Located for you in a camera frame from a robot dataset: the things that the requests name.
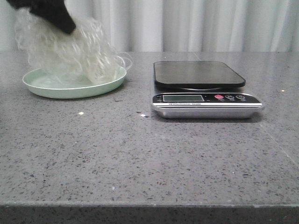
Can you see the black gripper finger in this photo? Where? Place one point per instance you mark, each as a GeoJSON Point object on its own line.
{"type": "Point", "coordinates": [53, 11]}

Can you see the white translucent vermicelli bundle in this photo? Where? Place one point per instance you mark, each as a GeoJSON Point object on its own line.
{"type": "Point", "coordinates": [85, 53]}

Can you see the light green round plate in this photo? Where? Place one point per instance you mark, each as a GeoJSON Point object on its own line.
{"type": "Point", "coordinates": [46, 85]}

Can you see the white pleated curtain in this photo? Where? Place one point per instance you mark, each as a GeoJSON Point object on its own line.
{"type": "Point", "coordinates": [195, 25]}

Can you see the black silver kitchen scale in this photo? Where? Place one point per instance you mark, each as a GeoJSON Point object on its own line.
{"type": "Point", "coordinates": [200, 90]}

